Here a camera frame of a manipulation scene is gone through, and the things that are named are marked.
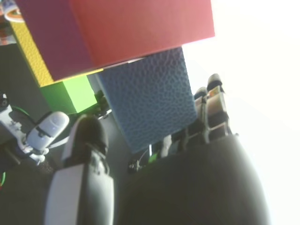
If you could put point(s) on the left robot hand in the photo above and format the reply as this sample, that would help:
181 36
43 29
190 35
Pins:
192 187

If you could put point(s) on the blue cube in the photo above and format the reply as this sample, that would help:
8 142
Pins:
150 100

